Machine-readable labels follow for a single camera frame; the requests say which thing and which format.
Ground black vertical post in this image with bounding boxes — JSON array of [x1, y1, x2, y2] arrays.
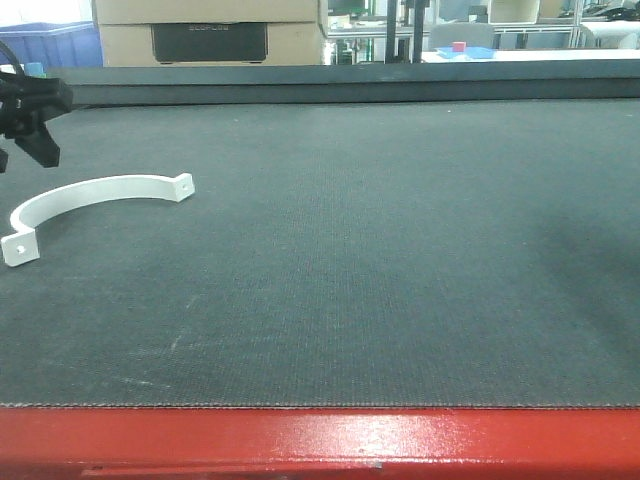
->
[[384, 0, 398, 64], [411, 0, 429, 64]]

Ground white half pipe clamp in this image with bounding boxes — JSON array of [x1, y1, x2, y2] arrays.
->
[[1, 173, 195, 267]]

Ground black vertical post right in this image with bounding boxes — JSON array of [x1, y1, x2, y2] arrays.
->
[[411, 0, 429, 64]]

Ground black gripper finger view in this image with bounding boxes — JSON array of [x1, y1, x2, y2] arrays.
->
[[14, 123, 60, 168]]

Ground grey chair back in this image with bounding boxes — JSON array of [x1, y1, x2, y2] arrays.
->
[[428, 22, 495, 50]]

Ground dark raised table board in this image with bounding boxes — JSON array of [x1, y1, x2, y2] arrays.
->
[[49, 59, 639, 107]]

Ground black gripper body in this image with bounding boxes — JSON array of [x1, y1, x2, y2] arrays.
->
[[1, 72, 73, 139]]

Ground black vertical post left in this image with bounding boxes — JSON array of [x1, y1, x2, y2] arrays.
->
[[384, 0, 398, 64]]

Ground large cardboard box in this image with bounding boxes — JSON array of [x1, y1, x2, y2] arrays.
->
[[92, 0, 328, 67]]

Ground white open box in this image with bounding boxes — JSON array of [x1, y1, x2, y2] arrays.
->
[[488, 0, 540, 25]]

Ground blue storage bin background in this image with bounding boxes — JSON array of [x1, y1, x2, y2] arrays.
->
[[1, 21, 103, 69]]

